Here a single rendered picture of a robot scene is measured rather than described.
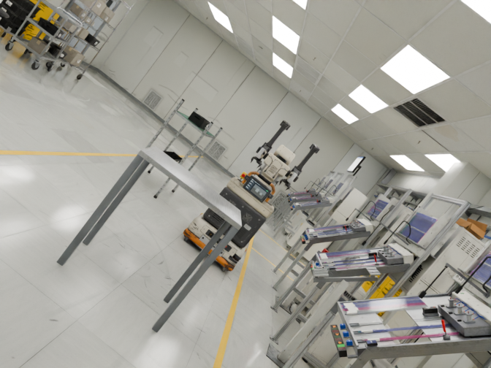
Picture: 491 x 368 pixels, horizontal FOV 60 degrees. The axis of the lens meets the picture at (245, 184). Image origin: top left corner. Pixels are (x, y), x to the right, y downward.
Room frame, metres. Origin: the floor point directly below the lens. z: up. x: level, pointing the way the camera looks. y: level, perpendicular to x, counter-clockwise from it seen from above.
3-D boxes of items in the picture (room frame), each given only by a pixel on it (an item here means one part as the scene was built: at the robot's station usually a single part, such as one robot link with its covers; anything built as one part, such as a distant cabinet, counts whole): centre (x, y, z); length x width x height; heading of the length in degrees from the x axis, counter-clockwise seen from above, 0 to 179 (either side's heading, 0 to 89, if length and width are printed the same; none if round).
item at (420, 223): (3.83, -1.50, 1.52); 0.51 x 0.13 x 0.27; 179
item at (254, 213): (4.40, -0.13, 0.59); 0.55 x 0.34 x 0.83; 87
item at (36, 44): (6.75, 3.96, 0.30); 0.30 x 0.23 x 0.18; 17
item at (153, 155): (2.55, 0.24, 0.40); 0.70 x 0.45 x 0.80; 96
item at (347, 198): (8.58, -1.68, 0.95); 1.36 x 0.82 x 1.90; 89
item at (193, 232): (4.50, -0.13, 0.16); 0.67 x 0.64 x 0.25; 177
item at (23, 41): (6.76, 3.96, 0.50); 0.90 x 0.54 x 1.00; 13
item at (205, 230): (4.17, -0.14, 0.23); 0.41 x 0.02 x 0.08; 87
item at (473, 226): (3.93, -1.80, 1.82); 0.68 x 0.30 x 0.20; 179
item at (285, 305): (4.61, -1.17, 0.39); 0.24 x 0.24 x 0.78; 89
